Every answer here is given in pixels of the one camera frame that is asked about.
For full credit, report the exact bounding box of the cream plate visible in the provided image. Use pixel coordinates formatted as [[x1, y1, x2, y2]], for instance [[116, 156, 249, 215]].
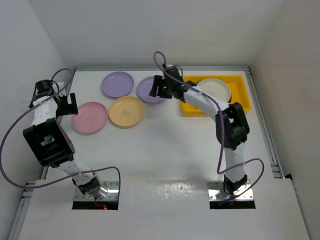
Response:
[[197, 78, 232, 103]]

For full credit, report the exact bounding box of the yellow plastic bin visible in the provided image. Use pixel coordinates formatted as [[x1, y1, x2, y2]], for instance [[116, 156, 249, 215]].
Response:
[[181, 75, 251, 117]]

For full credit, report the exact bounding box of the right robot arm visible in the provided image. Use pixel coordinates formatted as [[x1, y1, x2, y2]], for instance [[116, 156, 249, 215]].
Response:
[[149, 64, 250, 195]]

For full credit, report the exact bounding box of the orange plate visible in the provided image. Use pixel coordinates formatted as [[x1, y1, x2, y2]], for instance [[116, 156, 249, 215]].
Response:
[[108, 96, 145, 128]]

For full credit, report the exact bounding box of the purple plate right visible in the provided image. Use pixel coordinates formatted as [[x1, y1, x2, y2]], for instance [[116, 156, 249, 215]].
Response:
[[136, 76, 166, 104]]

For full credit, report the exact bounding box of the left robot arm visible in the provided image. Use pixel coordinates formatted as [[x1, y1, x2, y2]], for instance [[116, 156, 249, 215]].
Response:
[[23, 79, 108, 200]]

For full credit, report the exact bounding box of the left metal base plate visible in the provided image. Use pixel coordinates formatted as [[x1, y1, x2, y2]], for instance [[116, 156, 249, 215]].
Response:
[[73, 181, 120, 202]]

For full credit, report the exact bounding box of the pink plate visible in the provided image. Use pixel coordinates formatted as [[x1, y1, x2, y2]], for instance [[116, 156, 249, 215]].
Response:
[[71, 101, 108, 134]]

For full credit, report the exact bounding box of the metal base plate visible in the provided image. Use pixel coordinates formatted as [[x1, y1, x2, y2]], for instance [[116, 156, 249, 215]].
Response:
[[73, 181, 120, 202], [207, 181, 254, 202]]

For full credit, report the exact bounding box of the purple plate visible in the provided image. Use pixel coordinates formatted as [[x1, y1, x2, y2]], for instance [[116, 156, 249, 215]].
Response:
[[100, 71, 134, 98], [136, 76, 166, 104]]

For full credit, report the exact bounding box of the purple plate left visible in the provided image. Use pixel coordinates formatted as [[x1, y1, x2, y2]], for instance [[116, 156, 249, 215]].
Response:
[[100, 71, 134, 98]]

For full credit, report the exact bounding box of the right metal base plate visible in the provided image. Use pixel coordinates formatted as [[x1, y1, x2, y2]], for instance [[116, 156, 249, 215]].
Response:
[[207, 181, 254, 202]]

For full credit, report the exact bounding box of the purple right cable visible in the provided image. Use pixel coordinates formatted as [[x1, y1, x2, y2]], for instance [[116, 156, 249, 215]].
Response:
[[153, 51, 265, 203]]

